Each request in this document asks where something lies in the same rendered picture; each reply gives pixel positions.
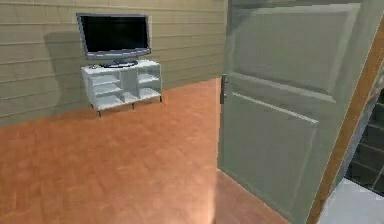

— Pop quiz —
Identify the white television stand shelf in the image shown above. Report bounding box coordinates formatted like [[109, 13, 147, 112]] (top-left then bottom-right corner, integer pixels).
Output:
[[80, 59, 164, 118]]

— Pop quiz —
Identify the pale green room door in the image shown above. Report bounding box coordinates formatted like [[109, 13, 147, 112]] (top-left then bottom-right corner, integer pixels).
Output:
[[217, 0, 384, 224]]

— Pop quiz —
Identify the grey flat television set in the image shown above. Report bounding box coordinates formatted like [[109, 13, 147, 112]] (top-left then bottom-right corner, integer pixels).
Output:
[[76, 12, 152, 69]]

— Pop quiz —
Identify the grey door handle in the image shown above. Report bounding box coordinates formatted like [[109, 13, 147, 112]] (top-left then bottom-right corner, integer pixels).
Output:
[[219, 73, 230, 105]]

